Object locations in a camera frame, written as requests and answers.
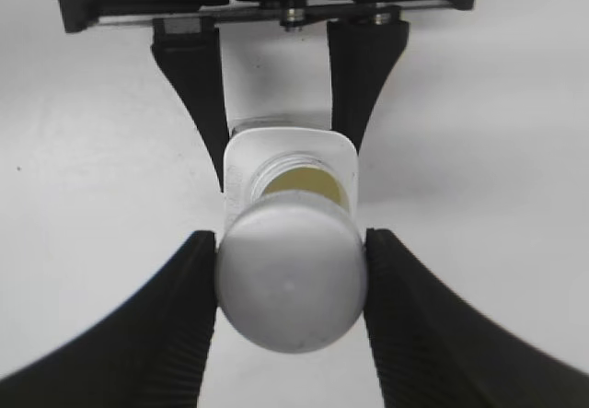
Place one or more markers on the white bottle cap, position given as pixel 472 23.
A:
pixel 290 272

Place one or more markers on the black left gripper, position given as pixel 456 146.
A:
pixel 188 51

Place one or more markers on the white yili changqing bottle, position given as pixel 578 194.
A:
pixel 264 156

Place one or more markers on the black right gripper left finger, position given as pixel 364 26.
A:
pixel 149 352

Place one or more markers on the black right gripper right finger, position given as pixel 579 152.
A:
pixel 432 349

